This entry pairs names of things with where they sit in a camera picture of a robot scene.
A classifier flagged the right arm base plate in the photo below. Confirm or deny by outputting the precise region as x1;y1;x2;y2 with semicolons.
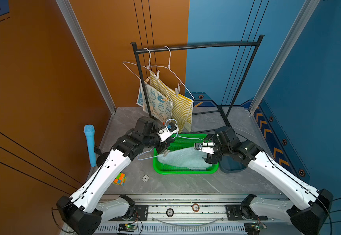
225;204;268;221

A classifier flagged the circuit board right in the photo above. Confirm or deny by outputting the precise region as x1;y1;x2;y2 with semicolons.
244;224;267;235

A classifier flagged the black clothes rack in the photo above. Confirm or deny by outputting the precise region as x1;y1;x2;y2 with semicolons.
131;35;265;134

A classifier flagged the dark teal tray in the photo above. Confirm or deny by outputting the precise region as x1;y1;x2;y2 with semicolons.
219;156;246;174

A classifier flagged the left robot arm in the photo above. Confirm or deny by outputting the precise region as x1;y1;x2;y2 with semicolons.
55;117;179;235

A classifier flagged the beige clothespin towel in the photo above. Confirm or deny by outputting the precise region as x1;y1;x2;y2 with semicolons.
163;150;171;157

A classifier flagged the colourful puzzle cube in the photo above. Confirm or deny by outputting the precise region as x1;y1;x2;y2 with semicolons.
113;173;127;186

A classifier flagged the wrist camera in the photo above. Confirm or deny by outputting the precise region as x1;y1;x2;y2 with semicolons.
195;142;215;155
157;122;179;143

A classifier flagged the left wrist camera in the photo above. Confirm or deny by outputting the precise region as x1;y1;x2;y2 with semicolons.
157;122;179;143

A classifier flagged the green circuit board left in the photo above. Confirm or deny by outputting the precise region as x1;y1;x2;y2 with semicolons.
118;223;138;233

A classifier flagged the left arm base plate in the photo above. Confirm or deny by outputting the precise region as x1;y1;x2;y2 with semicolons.
119;205;149;221

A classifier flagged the light green towel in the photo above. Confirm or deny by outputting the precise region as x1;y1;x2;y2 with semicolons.
157;147;213;170

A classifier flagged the green plastic basket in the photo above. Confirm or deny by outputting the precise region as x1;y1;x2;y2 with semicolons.
152;134;218;174

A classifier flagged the white clothespin lower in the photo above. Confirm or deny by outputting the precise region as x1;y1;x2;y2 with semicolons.
175;83;181;97

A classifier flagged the white wire hanger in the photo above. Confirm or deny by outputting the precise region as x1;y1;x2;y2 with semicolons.
132;117;206;154
148;46;195;102
122;47;171;102

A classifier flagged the yellow striped towel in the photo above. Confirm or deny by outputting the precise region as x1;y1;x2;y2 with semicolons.
149;71;194;132

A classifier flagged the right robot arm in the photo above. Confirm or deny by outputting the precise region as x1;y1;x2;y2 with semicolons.
195;126;333;235

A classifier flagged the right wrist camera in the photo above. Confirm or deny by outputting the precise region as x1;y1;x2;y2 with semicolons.
195;142;215;155

